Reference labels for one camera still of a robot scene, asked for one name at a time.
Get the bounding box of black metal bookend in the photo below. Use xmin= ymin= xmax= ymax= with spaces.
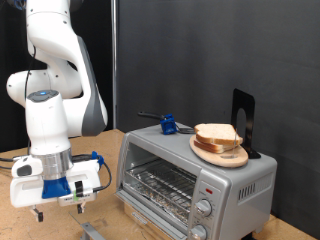
xmin=229 ymin=88 xmax=262 ymax=160

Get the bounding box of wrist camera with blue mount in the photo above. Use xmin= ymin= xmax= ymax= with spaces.
xmin=41 ymin=175 xmax=98 ymax=208

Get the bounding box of vertical metal pole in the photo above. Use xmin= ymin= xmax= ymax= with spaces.
xmin=111 ymin=0 xmax=118 ymax=130

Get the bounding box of round wooden plate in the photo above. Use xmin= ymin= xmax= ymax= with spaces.
xmin=189 ymin=133 xmax=250 ymax=169

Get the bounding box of glass oven door with handle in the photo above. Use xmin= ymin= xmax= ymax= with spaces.
xmin=68 ymin=189 xmax=188 ymax=240

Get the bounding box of white bread slice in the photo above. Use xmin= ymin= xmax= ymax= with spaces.
xmin=193 ymin=123 xmax=244 ymax=146

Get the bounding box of metal oven rack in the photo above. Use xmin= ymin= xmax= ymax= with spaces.
xmin=124 ymin=158 xmax=198 ymax=224

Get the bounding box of thin metal wire post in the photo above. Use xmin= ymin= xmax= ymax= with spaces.
xmin=231 ymin=128 xmax=238 ymax=158

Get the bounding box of black cable with blue connector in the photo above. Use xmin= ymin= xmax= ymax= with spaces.
xmin=6 ymin=0 xmax=113 ymax=194

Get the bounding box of silver toaster oven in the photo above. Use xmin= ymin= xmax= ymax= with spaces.
xmin=116 ymin=121 xmax=278 ymax=240

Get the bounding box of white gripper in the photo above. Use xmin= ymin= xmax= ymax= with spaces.
xmin=9 ymin=153 xmax=103 ymax=223

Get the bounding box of silver oven knob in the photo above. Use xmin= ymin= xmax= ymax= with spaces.
xmin=194 ymin=198 xmax=213 ymax=218
xmin=189 ymin=223 xmax=208 ymax=240

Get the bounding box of base cable with silver plug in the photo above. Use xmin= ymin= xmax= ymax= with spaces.
xmin=0 ymin=154 xmax=26 ymax=163

